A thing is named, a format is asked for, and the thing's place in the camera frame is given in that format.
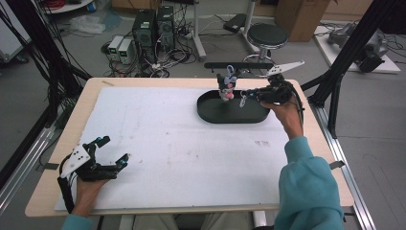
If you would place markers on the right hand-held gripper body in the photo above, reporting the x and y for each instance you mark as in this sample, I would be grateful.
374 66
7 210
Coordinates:
276 91

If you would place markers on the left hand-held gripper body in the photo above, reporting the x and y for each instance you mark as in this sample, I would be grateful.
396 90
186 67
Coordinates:
92 171

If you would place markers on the grey and pink plush toy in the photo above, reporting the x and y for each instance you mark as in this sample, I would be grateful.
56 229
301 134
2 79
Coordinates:
226 87

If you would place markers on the black oval tray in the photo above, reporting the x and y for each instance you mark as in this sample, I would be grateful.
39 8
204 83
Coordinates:
223 111

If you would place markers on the person's left hand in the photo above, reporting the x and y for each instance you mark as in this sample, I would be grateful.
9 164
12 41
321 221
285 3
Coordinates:
87 193

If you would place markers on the person's right hand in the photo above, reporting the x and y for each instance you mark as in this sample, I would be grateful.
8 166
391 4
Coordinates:
287 118

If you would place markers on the black metal bar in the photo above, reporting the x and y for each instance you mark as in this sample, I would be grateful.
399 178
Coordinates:
237 65

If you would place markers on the black round stool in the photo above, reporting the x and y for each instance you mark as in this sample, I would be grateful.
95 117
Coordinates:
267 36

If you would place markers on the white foam mat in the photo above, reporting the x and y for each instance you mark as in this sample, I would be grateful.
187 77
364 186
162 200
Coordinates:
178 147

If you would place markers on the black flat case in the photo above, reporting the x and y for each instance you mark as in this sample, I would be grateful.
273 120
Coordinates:
234 23

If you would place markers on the large cardboard box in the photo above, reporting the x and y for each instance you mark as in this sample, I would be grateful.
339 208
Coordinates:
300 17

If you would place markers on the white desk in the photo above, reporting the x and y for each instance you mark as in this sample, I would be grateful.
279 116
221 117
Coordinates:
198 32

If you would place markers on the white floor board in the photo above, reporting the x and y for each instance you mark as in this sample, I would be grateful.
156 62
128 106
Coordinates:
351 52

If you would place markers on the white power supply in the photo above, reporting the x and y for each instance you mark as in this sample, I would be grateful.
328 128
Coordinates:
115 46
125 49

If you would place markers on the grey robot part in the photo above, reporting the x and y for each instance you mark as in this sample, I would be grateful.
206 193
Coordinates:
367 48

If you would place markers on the black computer tower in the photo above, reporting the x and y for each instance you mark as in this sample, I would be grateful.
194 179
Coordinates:
166 27
145 32

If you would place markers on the clear plastic bag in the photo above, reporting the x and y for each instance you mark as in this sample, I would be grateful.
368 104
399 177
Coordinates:
86 24

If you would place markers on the round white table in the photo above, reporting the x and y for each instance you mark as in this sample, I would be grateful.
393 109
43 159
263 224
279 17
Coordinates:
68 4

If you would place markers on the aluminium rail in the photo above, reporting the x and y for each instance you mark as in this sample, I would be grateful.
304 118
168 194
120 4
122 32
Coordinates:
349 166
22 172

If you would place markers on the black metal frame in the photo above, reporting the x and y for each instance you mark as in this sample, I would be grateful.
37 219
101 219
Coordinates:
344 57
48 57

